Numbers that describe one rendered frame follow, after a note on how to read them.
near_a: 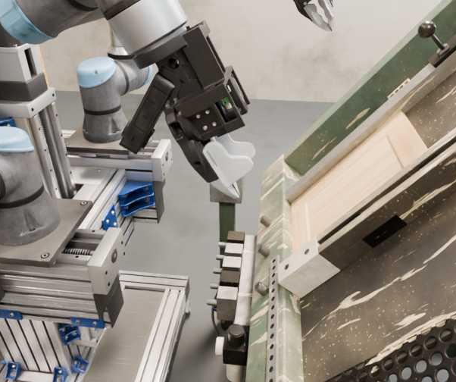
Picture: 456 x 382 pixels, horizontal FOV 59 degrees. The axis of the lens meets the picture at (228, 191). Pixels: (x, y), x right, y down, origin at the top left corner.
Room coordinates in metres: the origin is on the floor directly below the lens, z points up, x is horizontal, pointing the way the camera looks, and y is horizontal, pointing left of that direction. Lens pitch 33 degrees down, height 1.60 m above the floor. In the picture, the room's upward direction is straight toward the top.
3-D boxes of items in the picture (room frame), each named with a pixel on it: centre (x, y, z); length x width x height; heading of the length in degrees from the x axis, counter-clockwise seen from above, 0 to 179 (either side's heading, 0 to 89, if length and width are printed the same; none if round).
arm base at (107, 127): (1.22, 0.40, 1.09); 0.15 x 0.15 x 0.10
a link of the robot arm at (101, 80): (1.23, 0.40, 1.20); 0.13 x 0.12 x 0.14; 151
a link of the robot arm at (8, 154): (0.72, 0.46, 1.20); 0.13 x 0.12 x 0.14; 160
